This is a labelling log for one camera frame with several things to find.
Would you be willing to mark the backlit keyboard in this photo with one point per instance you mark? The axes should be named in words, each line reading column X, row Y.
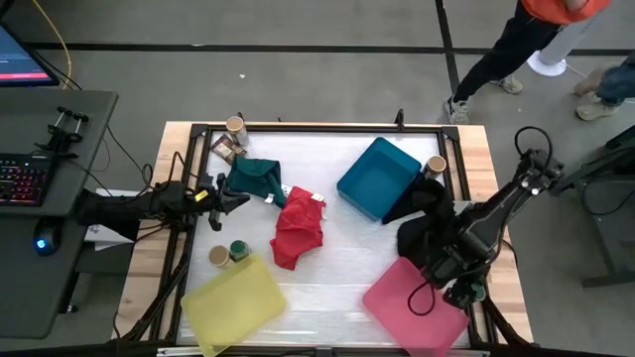
column 22, row 178

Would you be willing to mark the computer monitor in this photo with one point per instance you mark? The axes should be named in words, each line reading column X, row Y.
column 20, row 59

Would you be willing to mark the green-lid spice jar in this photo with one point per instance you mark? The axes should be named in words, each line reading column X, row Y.
column 480, row 291
column 239, row 249

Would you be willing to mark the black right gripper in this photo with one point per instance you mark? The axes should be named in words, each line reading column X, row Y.
column 456, row 258

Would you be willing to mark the red cloth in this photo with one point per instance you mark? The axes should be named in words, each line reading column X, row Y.
column 297, row 228

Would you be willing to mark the white foam table mat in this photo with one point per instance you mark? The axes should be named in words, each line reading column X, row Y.
column 337, row 277

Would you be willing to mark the pink plastic bin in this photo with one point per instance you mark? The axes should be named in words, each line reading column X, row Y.
column 412, row 322

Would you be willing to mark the green cloth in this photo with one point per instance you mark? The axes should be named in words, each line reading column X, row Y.
column 255, row 176

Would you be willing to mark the tan-lid spice jar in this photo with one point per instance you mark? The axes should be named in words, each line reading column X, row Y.
column 435, row 165
column 218, row 256
column 235, row 124

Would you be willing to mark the white fan stand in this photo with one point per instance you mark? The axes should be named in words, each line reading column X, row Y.
column 546, row 64

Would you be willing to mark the black clamp holder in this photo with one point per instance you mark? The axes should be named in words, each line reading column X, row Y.
column 62, row 134

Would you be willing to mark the person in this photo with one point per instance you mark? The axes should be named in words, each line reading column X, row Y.
column 615, row 84
column 511, row 44

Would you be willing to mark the white box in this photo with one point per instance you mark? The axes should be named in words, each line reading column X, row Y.
column 99, row 235

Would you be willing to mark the black metal stand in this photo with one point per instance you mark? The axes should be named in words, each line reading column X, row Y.
column 610, row 233

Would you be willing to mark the yellow plastic bin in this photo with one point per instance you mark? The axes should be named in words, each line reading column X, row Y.
column 233, row 305

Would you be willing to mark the blue plastic bin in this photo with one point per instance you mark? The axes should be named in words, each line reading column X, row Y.
column 377, row 178

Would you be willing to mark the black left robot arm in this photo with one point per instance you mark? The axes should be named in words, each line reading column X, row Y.
column 129, row 205

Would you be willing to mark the grey desk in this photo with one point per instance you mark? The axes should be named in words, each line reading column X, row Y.
column 30, row 297

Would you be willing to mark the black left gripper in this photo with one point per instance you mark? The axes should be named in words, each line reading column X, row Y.
column 216, row 208

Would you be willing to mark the black cloth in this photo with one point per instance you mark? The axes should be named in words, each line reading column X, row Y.
column 426, row 213

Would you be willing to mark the black aluminium table frame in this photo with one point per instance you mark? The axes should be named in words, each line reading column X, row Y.
column 322, row 128

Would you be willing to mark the brown spice packet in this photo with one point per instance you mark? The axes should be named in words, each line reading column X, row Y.
column 227, row 148

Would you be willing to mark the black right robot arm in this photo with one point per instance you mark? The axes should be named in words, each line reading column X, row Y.
column 501, row 213

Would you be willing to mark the black computer mouse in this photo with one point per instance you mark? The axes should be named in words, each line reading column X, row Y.
column 47, row 238

